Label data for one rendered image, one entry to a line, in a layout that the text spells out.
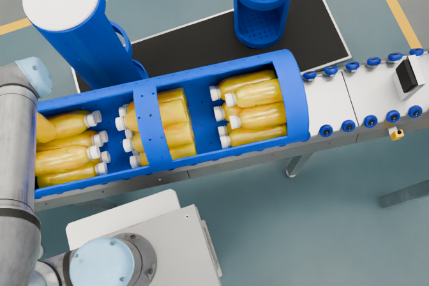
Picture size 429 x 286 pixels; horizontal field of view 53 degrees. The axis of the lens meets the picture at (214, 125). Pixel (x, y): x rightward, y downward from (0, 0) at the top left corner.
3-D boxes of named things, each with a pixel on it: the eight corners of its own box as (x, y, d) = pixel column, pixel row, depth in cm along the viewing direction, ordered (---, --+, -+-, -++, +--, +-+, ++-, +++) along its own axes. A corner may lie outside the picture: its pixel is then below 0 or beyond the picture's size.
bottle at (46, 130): (61, 126, 128) (32, 105, 110) (50, 147, 126) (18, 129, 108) (41, 117, 129) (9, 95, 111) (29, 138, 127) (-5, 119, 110)
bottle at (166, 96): (183, 91, 136) (126, 103, 136) (181, 86, 129) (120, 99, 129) (188, 113, 135) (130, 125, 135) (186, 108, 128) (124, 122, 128)
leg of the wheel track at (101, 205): (121, 214, 233) (80, 201, 173) (110, 216, 233) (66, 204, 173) (119, 203, 235) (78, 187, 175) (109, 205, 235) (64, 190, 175)
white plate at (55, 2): (73, 41, 147) (75, 42, 149) (112, -24, 154) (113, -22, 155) (7, 13, 152) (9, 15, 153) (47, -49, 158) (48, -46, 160)
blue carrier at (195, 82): (302, 151, 140) (315, 119, 113) (40, 208, 139) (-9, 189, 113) (281, 75, 150) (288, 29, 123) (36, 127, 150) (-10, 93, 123)
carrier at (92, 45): (135, 118, 232) (158, 73, 239) (75, 44, 148) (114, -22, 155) (90, 98, 237) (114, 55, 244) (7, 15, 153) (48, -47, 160)
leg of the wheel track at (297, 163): (297, 175, 233) (317, 150, 173) (287, 178, 233) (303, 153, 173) (295, 165, 235) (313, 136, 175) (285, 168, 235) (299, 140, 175)
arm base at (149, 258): (168, 275, 106) (160, 278, 97) (114, 308, 105) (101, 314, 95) (140, 221, 110) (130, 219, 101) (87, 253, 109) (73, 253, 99)
